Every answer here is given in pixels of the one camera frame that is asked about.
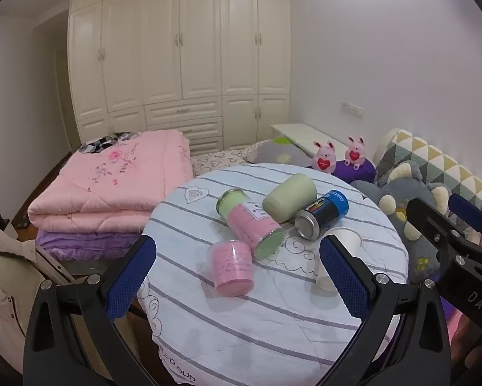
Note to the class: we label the black and blue can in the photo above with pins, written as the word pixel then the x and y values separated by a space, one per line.
pixel 323 213

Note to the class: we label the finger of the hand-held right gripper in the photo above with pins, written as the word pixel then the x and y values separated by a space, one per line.
pixel 468 207
pixel 429 219

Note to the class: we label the round table with striped cloth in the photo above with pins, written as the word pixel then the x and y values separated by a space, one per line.
pixel 245 329

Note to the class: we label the cream wardrobe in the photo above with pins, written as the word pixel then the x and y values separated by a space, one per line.
pixel 164 48

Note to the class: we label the pale green cup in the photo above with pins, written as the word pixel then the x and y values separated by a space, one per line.
pixel 289 199

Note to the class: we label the heart print bedsheet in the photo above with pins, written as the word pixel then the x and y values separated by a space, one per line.
pixel 216 161

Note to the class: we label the small pink cup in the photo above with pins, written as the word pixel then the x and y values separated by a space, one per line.
pixel 230 267

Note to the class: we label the grey pillow with green spots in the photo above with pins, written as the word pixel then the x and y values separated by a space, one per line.
pixel 273 152

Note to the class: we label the purple cushion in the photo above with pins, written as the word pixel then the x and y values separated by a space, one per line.
pixel 359 173

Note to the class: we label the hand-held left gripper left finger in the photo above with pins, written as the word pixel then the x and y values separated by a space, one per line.
pixel 130 277

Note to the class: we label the pink bunny plush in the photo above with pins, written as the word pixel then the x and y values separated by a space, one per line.
pixel 325 159
pixel 355 155

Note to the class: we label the black and white checked cloth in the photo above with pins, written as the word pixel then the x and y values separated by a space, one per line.
pixel 104 142

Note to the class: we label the purple folded blanket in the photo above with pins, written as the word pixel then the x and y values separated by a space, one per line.
pixel 84 243

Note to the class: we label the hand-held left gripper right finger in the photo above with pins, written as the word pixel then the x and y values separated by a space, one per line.
pixel 345 277

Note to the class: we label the pink folded quilt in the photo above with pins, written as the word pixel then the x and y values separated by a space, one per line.
pixel 104 193

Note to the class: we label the triangle pattern pillow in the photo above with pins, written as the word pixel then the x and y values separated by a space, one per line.
pixel 433 157

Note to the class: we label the white paper cup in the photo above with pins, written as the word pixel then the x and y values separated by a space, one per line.
pixel 349 237

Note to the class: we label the beige jacket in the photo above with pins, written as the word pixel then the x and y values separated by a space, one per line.
pixel 3 281

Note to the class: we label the tall pink and green cup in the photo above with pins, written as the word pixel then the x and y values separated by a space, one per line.
pixel 251 219

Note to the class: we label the grey plush toy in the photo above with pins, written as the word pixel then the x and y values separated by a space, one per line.
pixel 405 187

